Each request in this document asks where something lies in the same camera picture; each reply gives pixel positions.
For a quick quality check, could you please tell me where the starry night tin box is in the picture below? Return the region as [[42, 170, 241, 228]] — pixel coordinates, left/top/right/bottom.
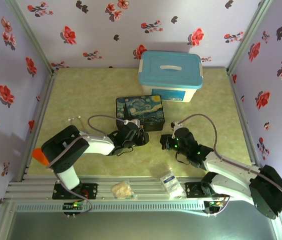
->
[[115, 94, 166, 133]]

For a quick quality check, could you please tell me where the white printed packet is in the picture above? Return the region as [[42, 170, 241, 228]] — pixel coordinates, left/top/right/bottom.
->
[[159, 169, 185, 200]]

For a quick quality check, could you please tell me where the clear bag of yellowish pieces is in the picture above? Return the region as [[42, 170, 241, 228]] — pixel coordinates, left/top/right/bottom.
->
[[111, 180, 138, 200]]

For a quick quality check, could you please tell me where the white storage box blue lid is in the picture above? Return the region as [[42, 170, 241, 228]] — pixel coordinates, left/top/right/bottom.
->
[[137, 50, 204, 103]]

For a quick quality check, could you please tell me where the orange plastic piece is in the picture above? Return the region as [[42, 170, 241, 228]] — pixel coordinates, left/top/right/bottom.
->
[[31, 147, 49, 166]]

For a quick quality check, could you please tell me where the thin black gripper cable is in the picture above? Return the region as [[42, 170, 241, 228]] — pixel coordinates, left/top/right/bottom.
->
[[175, 151, 193, 166], [115, 146, 135, 158]]

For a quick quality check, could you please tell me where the white-tipped wire stand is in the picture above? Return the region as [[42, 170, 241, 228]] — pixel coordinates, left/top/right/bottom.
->
[[68, 115, 89, 134]]

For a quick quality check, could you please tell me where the aluminium frame side rail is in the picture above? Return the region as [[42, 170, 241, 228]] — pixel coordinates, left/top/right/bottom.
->
[[15, 69, 58, 182], [227, 68, 263, 166]]

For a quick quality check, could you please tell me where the grey slotted cable duct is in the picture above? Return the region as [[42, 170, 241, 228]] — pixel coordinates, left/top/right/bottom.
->
[[13, 201, 206, 212]]

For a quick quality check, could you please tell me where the aluminium frame post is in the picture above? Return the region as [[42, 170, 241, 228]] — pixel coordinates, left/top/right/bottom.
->
[[7, 0, 56, 74], [226, 0, 274, 74]]

